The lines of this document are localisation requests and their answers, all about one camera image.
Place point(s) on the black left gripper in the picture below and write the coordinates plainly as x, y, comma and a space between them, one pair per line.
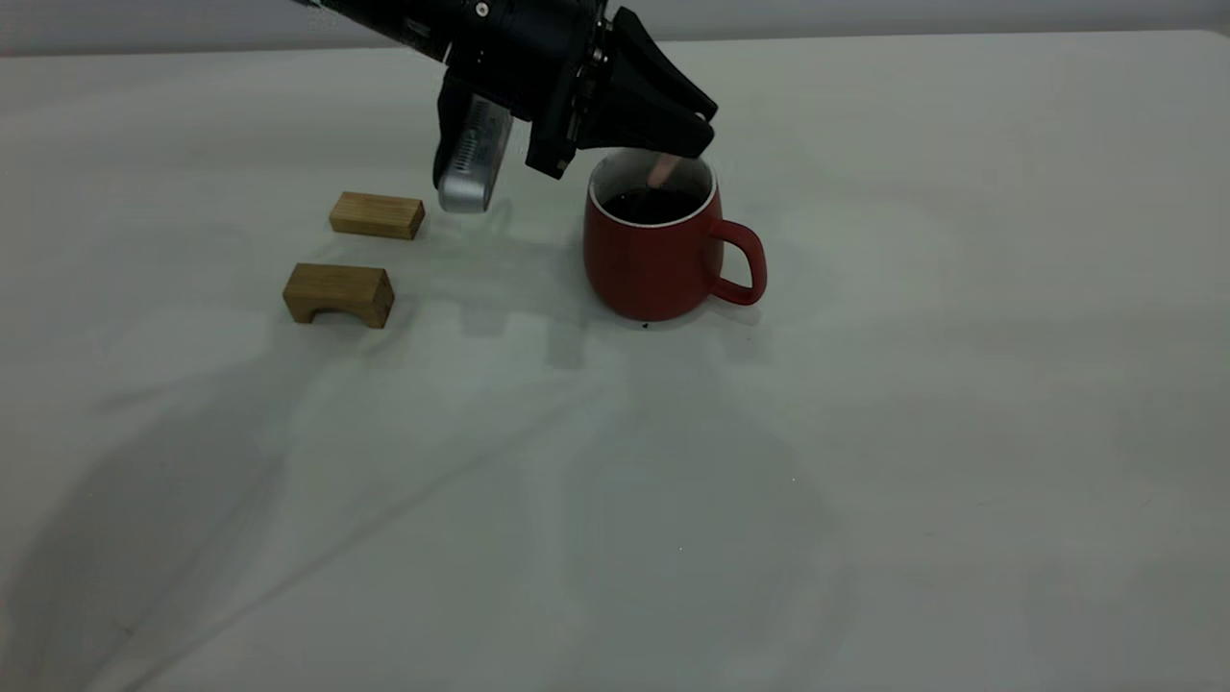
543, 67

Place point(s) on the red ceramic mug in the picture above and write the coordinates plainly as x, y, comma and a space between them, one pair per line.
649, 269

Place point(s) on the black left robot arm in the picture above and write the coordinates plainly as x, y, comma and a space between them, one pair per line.
384, 14

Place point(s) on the flat rectangular wooden block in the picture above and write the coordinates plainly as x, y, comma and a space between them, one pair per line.
375, 216

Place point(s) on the arched wooden block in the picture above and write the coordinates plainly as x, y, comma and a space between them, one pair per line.
336, 286

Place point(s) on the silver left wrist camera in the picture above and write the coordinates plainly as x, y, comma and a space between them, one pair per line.
476, 163

